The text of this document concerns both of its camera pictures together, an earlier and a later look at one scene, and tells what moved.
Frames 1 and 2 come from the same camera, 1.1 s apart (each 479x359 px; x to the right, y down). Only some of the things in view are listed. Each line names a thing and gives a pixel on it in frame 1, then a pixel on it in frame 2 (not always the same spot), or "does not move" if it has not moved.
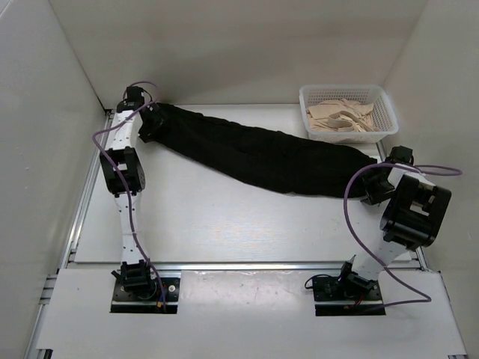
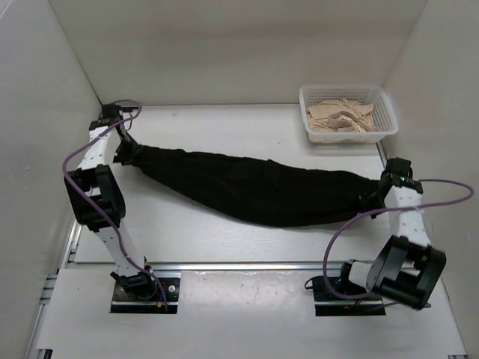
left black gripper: (144, 133) → (129, 157)
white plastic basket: (349, 114) does not move
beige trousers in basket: (342, 114) does not move
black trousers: (261, 154) → (254, 189)
